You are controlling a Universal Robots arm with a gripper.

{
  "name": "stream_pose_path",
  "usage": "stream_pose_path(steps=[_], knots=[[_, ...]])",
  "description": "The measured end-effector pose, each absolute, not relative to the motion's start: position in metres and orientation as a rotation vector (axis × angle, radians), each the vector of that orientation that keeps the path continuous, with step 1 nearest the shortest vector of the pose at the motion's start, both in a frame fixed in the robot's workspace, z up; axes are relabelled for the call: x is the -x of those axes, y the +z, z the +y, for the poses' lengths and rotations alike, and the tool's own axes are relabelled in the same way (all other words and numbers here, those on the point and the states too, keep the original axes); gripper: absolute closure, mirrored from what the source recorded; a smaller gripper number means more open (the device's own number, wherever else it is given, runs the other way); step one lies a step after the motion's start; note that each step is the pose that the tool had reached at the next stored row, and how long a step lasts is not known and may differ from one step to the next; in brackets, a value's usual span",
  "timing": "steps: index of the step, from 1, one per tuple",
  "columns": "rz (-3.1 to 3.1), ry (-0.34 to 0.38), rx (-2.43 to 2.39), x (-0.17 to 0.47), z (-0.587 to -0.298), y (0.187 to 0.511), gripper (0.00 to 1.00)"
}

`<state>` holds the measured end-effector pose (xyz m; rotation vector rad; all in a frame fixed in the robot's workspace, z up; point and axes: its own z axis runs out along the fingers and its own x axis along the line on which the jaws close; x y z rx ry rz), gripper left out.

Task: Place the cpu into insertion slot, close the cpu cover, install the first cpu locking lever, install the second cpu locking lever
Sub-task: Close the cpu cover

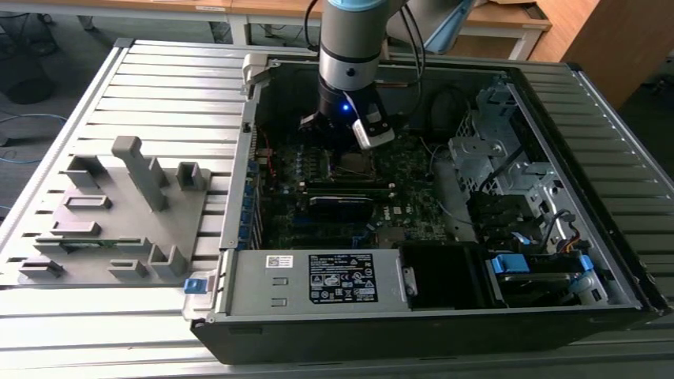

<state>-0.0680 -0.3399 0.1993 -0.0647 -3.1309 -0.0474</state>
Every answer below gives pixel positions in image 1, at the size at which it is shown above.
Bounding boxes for black PC case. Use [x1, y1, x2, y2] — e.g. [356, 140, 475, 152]
[181, 51, 672, 366]

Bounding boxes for bronze chipset heat sink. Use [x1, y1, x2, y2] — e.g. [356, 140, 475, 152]
[376, 227, 407, 244]

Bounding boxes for wooden cabinet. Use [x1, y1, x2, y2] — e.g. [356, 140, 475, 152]
[528, 0, 674, 110]

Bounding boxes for grey plastic case latch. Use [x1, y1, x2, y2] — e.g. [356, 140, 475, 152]
[240, 54, 271, 95]

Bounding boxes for black graphics card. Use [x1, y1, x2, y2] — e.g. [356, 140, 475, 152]
[307, 193, 376, 224]

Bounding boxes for black waste bin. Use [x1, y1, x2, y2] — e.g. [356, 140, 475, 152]
[2, 58, 57, 106]

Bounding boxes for CPU socket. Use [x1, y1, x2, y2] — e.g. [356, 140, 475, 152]
[327, 149, 384, 185]

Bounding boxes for wooden desk white legs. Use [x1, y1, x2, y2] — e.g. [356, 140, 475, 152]
[0, 0, 321, 47]
[452, 0, 552, 61]

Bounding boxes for hard disk drive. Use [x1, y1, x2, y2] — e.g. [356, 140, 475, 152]
[496, 271, 575, 308]

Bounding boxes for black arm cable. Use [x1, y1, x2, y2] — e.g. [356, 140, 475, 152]
[393, 3, 427, 95]

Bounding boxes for green motherboard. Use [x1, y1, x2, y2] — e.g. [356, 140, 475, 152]
[251, 129, 464, 250]

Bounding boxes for silver green CPU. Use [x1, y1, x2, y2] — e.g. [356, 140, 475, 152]
[339, 152, 372, 174]

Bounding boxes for grey power supply unit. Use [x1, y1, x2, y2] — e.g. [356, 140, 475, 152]
[212, 248, 409, 317]

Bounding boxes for blue disk carrier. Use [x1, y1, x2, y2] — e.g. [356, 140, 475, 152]
[487, 252, 531, 276]

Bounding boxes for black cable loop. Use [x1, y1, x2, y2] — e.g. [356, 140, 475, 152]
[427, 84, 471, 137]

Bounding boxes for green RAM stick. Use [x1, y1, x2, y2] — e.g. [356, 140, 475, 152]
[60, 239, 120, 249]

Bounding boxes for blue floor cable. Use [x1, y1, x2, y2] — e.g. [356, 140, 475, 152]
[0, 113, 68, 165]

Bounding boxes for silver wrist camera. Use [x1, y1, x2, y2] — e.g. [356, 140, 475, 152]
[351, 103, 396, 150]

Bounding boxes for silver metal drive cage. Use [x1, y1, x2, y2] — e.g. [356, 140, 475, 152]
[447, 86, 580, 238]

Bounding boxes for coloured wire bundle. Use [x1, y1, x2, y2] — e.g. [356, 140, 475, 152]
[560, 232, 586, 253]

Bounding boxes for grey parts rack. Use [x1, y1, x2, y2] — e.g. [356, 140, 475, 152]
[14, 135, 215, 286]

